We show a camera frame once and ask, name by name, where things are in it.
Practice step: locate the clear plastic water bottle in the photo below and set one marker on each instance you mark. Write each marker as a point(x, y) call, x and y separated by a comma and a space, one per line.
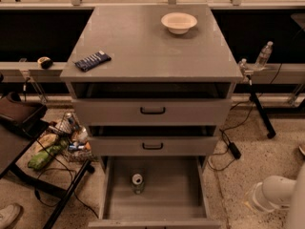
point(264, 56)

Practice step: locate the white shoe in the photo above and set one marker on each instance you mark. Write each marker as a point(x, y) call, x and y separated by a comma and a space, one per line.
point(9, 214)

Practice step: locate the green soda can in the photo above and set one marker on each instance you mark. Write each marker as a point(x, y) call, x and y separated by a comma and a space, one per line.
point(138, 183)

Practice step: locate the bottom grey drawer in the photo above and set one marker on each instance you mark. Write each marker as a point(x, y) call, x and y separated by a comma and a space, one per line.
point(173, 195)

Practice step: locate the white bowl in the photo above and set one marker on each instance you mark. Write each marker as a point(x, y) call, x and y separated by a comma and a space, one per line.
point(178, 22)

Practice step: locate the top grey drawer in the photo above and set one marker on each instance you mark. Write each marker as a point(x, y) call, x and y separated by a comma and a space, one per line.
point(151, 104)

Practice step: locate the dark blue snack bar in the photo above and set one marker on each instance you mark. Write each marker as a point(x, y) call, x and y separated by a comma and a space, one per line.
point(92, 61)

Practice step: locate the green snack bag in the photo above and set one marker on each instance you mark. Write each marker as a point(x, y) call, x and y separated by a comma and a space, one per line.
point(47, 153)

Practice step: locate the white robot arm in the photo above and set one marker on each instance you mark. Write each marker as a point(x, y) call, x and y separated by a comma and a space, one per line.
point(280, 193)

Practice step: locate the grey drawer cabinet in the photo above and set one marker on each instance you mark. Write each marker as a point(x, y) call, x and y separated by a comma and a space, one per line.
point(144, 51)

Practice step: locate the wire basket of items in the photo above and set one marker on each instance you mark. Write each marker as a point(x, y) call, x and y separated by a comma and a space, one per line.
point(77, 148)

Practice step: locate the black tripod stand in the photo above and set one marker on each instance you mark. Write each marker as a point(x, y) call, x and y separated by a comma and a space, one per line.
point(248, 73)

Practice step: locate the black tape measure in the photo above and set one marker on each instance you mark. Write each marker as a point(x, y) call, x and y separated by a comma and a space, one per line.
point(44, 62)

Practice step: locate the brown shoe at right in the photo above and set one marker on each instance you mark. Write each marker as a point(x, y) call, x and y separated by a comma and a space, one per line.
point(302, 149)

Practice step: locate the black side table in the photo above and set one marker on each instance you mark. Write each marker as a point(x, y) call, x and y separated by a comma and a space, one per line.
point(21, 126)

